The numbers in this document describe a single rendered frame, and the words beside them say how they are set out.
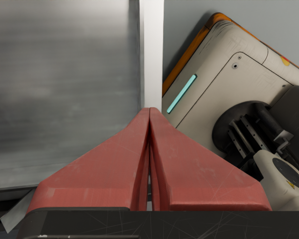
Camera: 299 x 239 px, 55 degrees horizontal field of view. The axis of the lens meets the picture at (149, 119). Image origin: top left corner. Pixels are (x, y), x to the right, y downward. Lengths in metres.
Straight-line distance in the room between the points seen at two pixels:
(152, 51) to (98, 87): 0.07
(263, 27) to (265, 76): 0.32
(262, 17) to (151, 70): 1.10
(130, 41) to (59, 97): 0.10
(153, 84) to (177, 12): 0.93
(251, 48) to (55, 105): 0.85
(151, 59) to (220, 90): 0.81
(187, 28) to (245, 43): 0.31
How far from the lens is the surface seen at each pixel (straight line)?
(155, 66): 0.34
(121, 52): 0.32
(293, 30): 1.51
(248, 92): 1.18
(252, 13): 1.38
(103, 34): 0.31
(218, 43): 1.08
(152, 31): 0.32
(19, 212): 0.43
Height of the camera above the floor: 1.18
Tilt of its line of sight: 54 degrees down
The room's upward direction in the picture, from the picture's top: 165 degrees clockwise
